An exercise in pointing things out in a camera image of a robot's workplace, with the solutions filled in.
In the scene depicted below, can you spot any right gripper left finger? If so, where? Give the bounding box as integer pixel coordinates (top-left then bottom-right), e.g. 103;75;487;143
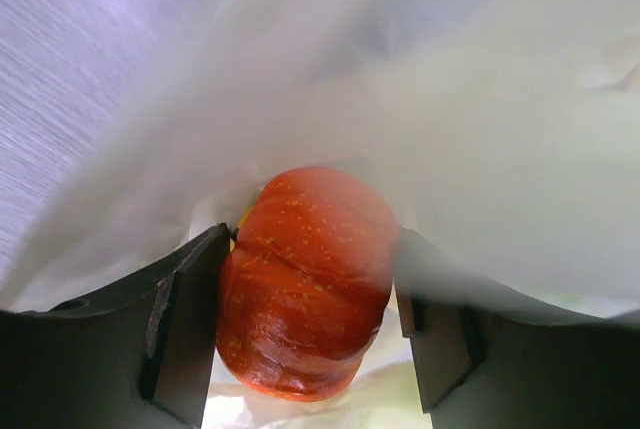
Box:
1;224;230;428

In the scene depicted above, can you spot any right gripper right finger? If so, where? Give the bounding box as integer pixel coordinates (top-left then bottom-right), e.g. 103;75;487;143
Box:
394;229;639;428

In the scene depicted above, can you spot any fake yellow fruit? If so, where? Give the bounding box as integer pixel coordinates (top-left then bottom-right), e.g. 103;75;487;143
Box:
234;205;254;232

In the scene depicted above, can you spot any fake orange fruit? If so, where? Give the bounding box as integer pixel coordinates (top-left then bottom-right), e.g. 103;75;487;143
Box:
216;166;399;402

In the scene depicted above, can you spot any pale yellow plastic bag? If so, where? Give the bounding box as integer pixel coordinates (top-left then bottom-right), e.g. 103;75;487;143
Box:
1;0;639;428

